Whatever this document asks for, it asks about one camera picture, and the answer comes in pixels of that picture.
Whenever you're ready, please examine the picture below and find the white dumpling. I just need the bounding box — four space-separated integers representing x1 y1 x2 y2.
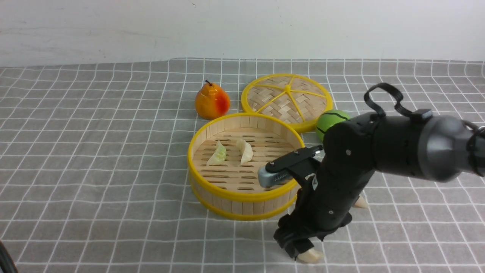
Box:
236 138 253 165
353 195 369 210
297 248 325 264

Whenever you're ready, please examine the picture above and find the grey checked tablecloth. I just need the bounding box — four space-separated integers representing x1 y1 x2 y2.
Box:
0 59 484 273

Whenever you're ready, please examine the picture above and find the woven bamboo steamer lid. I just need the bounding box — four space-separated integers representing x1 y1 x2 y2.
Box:
241 73 334 133

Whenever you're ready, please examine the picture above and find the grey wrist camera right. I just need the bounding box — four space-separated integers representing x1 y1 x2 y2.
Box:
258 146 324 188

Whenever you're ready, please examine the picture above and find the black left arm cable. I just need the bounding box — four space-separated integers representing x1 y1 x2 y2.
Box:
0 241 19 273

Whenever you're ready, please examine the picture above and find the green toy watermelon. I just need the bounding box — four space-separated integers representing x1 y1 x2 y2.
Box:
315 110 350 142

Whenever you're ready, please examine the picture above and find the pale green dumpling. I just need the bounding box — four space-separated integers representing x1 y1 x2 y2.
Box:
206 141 227 166

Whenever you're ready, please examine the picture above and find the bamboo steamer tray yellow rim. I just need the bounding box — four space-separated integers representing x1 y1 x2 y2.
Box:
187 113 304 221

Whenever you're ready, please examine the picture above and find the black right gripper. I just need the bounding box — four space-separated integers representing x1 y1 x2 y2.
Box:
274 145 375 260

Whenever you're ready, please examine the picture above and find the orange toy pear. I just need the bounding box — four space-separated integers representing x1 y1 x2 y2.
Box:
194 80 231 120

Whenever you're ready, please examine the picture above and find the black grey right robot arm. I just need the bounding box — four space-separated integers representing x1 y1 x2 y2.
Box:
258 83 485 259

